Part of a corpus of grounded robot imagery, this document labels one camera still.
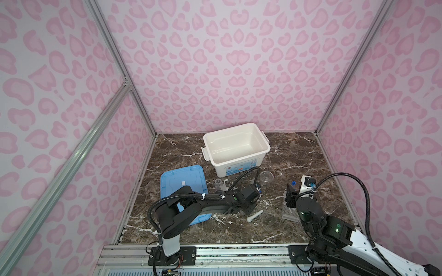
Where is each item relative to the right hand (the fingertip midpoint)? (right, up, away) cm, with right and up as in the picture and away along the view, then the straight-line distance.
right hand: (291, 185), depth 74 cm
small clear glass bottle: (-32, -1, +13) cm, 34 cm away
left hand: (-14, -10, +13) cm, 22 cm away
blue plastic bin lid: (-58, -3, +22) cm, 62 cm away
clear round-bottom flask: (-7, 0, +18) cm, 19 cm away
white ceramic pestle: (-17, -18, +8) cm, 26 cm away
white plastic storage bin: (-22, +15, +34) cm, 43 cm away
